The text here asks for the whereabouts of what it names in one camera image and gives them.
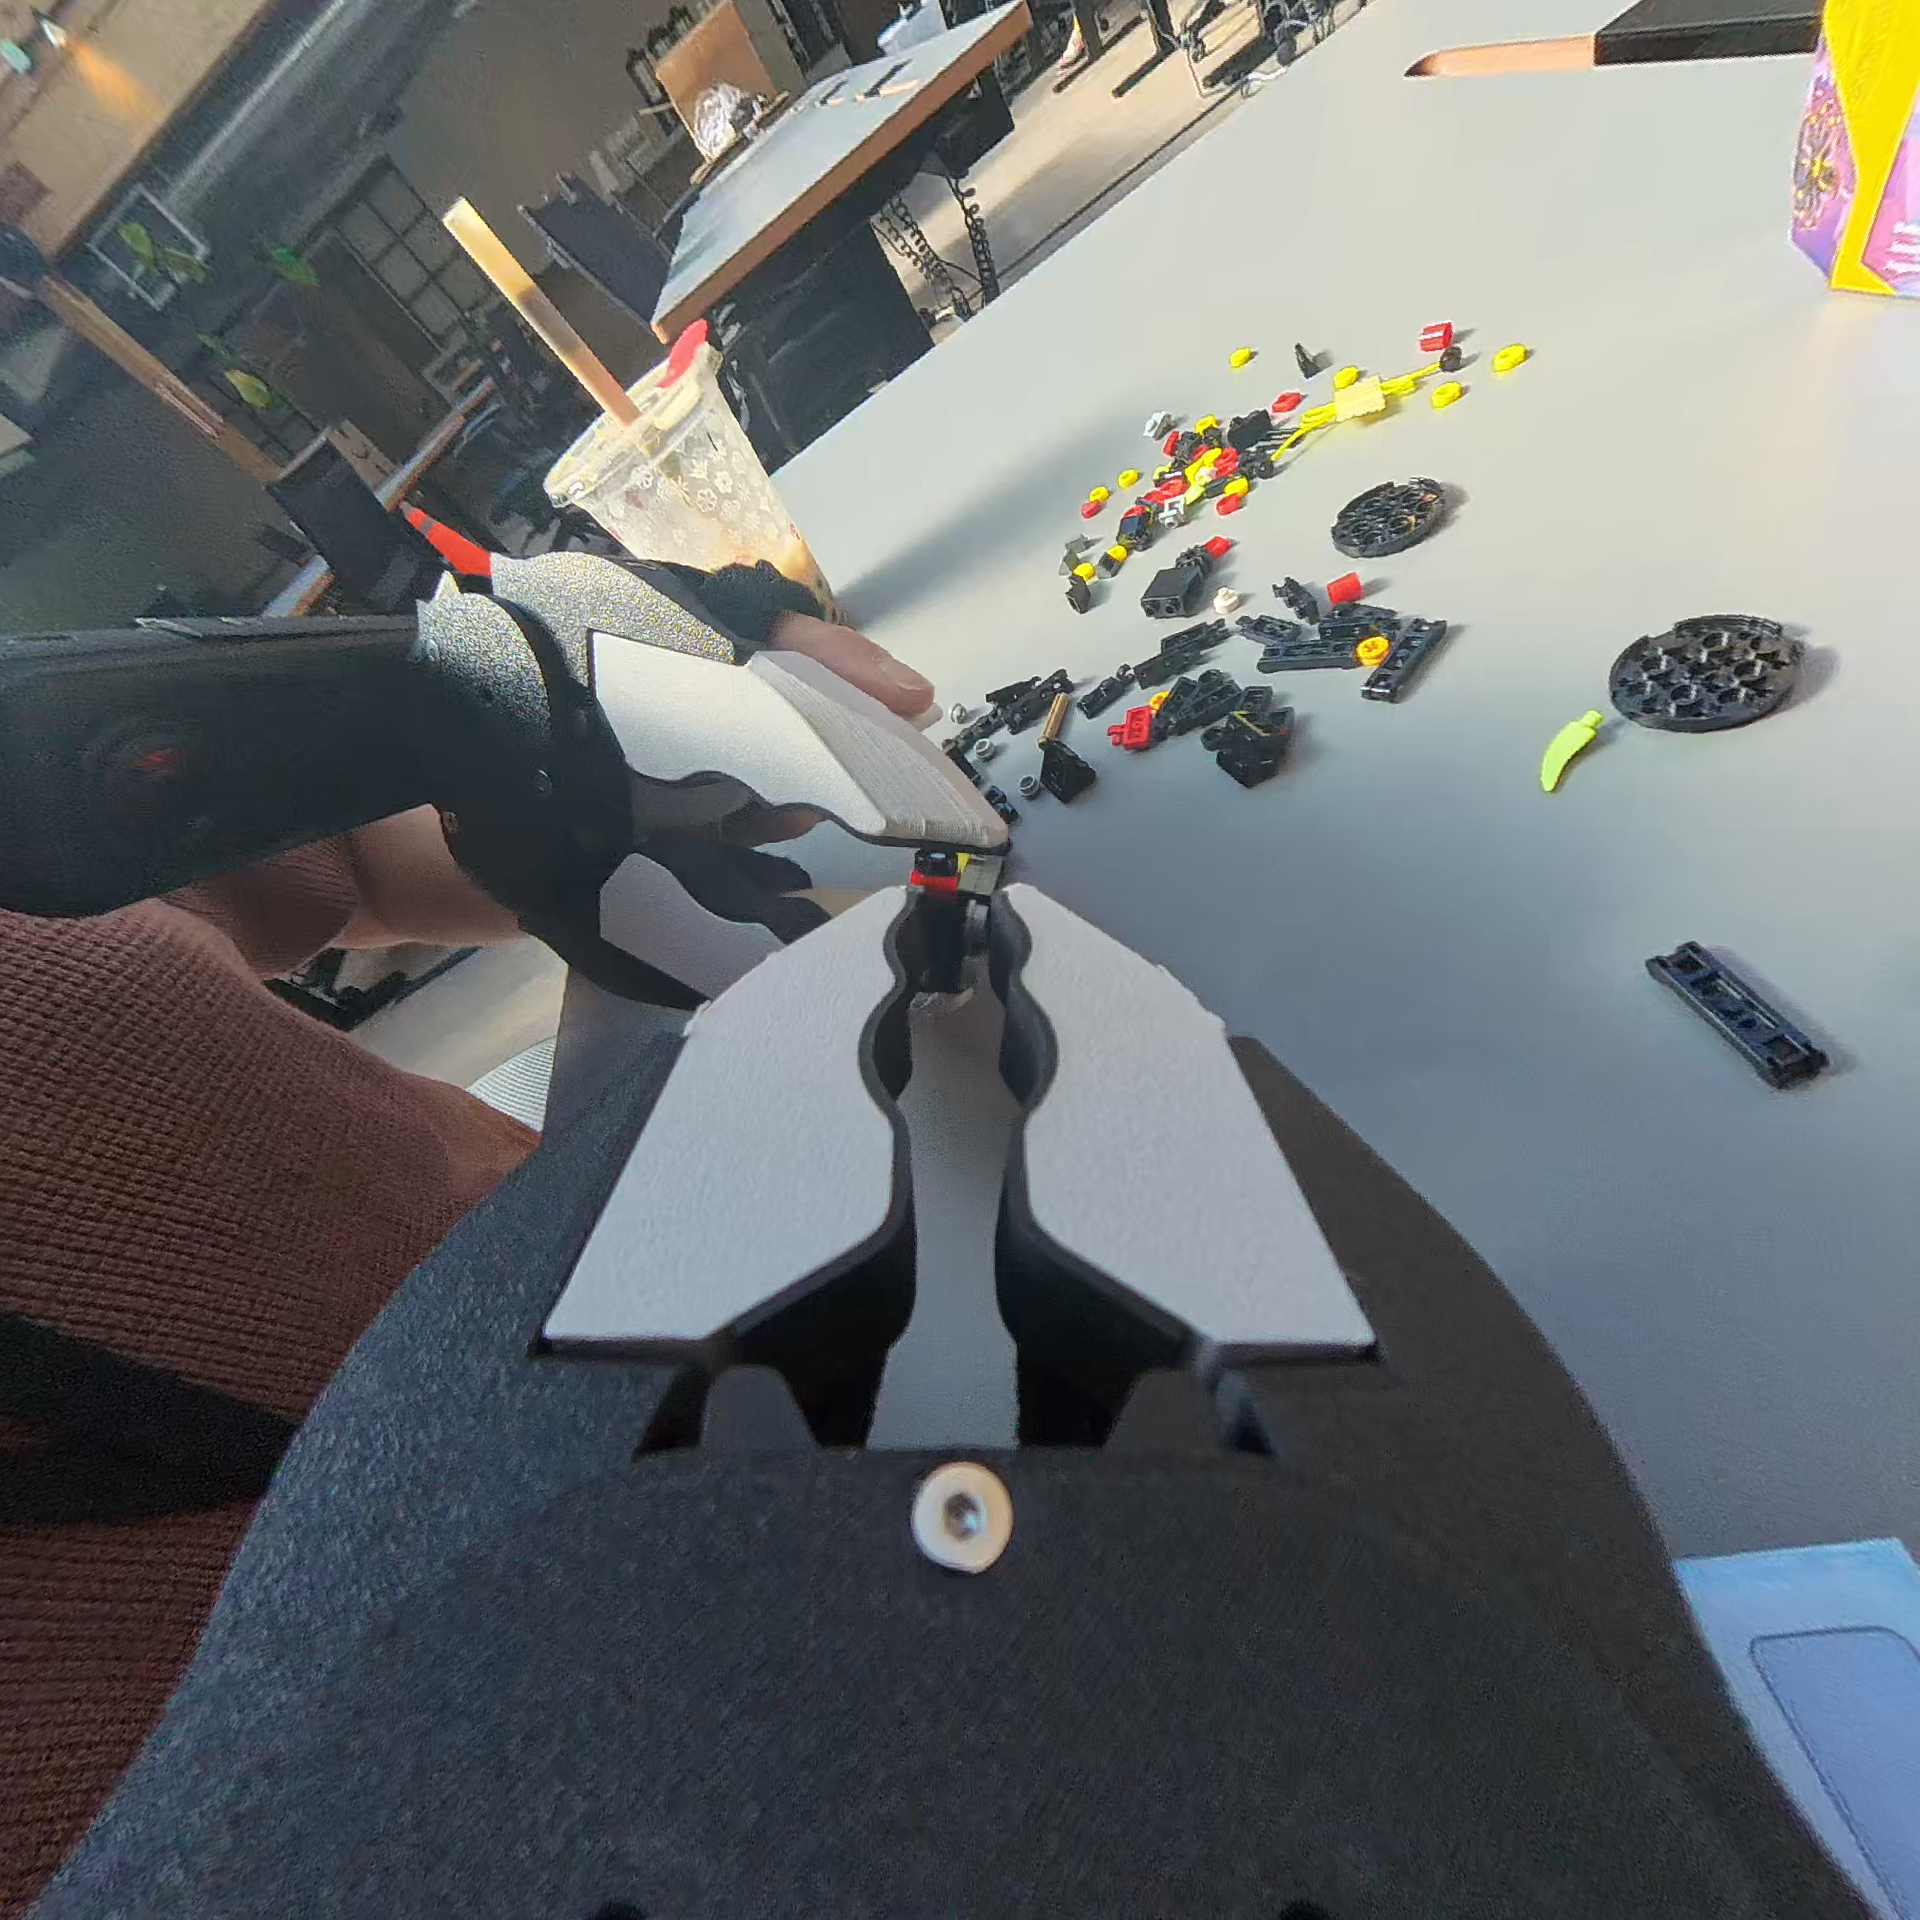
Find clear plastic drink cup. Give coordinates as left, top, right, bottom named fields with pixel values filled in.
left=544, top=321, right=842, bottom=624

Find black round plate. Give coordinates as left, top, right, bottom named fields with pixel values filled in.
left=1610, top=613, right=1810, bottom=736
left=1330, top=479, right=1458, bottom=560

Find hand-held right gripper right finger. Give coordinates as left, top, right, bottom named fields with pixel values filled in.
left=982, top=882, right=1378, bottom=1369

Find black long brick plate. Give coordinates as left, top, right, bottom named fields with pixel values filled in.
left=1645, top=941, right=1828, bottom=1088

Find person's left hand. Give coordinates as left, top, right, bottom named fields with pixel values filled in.
left=323, top=613, right=941, bottom=953

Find pile of loose bricks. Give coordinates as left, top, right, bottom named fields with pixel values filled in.
left=941, top=321, right=1532, bottom=825

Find small black brick assembly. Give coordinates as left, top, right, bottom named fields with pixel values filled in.
left=904, top=844, right=1012, bottom=1004

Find black flat box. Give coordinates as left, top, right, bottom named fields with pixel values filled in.
left=1594, top=0, right=1825, bottom=64

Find grey desk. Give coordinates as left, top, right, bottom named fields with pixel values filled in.
left=556, top=0, right=1920, bottom=1561

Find purple toy box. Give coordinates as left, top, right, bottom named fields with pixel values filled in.
left=1789, top=0, right=1920, bottom=297

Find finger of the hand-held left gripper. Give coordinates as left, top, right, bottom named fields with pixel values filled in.
left=590, top=848, right=846, bottom=1009
left=588, top=632, right=1017, bottom=860

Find grey wooden-edged table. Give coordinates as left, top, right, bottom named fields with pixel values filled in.
left=651, top=0, right=1037, bottom=348

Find green leafy plant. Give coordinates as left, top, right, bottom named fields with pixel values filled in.
left=89, top=218, right=324, bottom=413

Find blue instruction booklet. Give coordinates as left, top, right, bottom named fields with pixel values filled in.
left=1670, top=1536, right=1920, bottom=1920

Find tan drinking straw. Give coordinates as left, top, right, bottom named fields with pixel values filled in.
left=442, top=199, right=648, bottom=429

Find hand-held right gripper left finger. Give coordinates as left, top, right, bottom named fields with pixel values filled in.
left=544, top=885, right=921, bottom=1347

